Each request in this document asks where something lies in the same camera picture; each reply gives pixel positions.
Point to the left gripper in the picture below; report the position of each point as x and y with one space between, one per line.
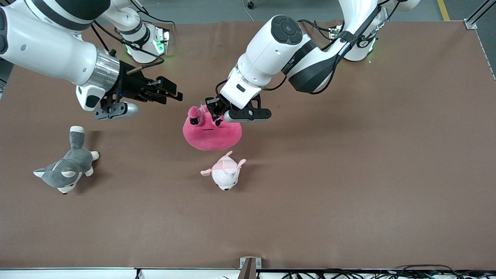
215 107

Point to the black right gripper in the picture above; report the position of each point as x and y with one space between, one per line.
133 84

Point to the round pink plush toy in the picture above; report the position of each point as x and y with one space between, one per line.
211 137

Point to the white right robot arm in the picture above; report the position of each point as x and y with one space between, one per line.
46 46

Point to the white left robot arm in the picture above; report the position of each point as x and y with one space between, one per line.
271 50

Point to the pale pink white plush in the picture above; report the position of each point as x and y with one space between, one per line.
224 174

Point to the grey white husky plush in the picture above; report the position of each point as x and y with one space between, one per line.
66 170

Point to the brown table cover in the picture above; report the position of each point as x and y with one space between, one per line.
348 174

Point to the metal bracket with post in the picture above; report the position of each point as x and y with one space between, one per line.
248 269

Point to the white table edge rail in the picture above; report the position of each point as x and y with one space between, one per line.
77 273

